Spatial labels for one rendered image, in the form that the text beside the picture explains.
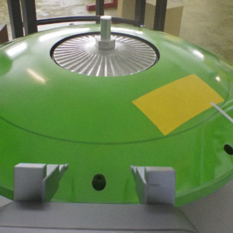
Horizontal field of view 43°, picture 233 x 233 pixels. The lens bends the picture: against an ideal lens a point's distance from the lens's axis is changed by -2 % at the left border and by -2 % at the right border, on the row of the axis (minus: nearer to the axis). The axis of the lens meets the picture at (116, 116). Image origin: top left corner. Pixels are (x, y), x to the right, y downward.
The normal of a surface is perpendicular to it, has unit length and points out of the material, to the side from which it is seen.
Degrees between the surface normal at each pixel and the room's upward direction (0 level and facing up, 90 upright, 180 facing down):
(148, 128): 21
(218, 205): 0
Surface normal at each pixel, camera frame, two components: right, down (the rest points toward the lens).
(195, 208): 0.04, -0.81
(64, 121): -0.04, -0.61
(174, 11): 0.60, 0.48
